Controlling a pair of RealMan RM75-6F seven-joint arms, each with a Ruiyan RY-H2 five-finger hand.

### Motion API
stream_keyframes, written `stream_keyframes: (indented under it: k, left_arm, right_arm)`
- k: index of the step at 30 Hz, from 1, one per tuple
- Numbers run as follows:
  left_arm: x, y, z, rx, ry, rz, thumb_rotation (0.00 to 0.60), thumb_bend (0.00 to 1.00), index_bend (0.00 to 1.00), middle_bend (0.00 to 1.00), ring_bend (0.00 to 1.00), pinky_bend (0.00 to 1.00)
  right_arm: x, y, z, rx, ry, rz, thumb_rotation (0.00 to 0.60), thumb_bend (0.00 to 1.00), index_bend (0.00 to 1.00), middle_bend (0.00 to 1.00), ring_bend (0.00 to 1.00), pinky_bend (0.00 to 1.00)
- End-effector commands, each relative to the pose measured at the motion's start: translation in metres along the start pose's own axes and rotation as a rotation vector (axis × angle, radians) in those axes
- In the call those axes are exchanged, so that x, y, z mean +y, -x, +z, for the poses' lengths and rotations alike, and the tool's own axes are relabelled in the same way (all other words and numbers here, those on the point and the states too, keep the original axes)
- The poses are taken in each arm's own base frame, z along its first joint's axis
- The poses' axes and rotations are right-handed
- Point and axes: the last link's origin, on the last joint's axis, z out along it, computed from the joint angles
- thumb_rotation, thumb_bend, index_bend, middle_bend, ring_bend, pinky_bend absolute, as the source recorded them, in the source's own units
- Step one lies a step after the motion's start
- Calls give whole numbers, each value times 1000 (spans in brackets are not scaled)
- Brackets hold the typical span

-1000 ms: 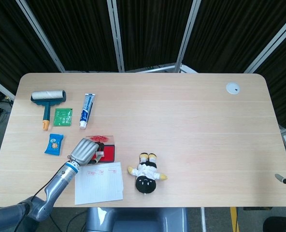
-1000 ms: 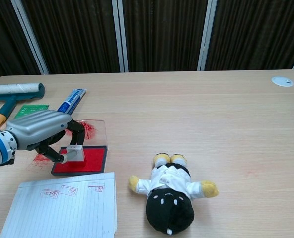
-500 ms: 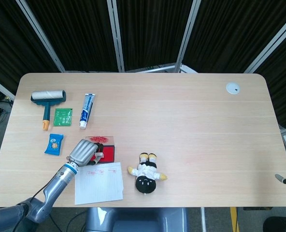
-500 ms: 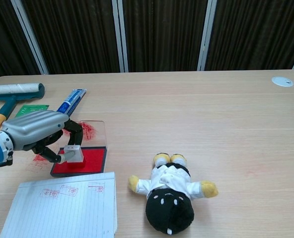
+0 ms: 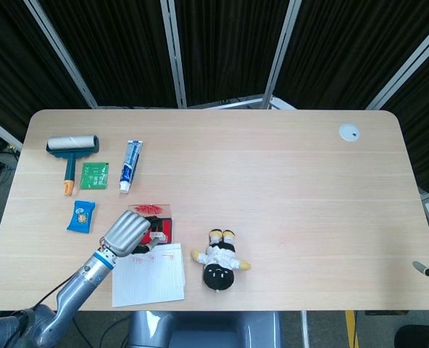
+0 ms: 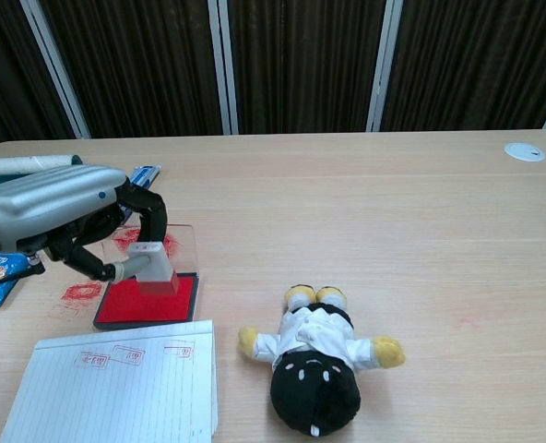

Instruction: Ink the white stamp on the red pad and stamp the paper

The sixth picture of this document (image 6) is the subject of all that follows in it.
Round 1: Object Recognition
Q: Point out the white lined notepad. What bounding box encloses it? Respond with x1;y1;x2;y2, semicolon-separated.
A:
0;318;220;443

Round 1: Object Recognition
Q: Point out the white cable grommet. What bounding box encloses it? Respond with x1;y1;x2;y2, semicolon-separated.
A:
504;142;546;162

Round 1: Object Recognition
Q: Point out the blue white toothpaste tube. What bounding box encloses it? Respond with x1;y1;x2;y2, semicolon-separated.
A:
118;164;162;225

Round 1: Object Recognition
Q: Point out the teal lint roller orange tip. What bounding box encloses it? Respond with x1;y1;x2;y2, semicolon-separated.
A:
0;154;83;186

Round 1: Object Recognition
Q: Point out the red ink pad clear lid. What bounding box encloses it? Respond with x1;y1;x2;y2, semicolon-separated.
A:
91;223;201;330

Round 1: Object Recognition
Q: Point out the black plush doll white coat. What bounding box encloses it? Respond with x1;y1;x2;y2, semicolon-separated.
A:
237;284;407;438

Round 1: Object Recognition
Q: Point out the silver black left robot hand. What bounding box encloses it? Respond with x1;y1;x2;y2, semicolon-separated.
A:
0;164;169;283

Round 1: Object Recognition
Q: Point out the white red rubber stamp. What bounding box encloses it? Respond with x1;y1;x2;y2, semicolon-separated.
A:
127;242;182;296

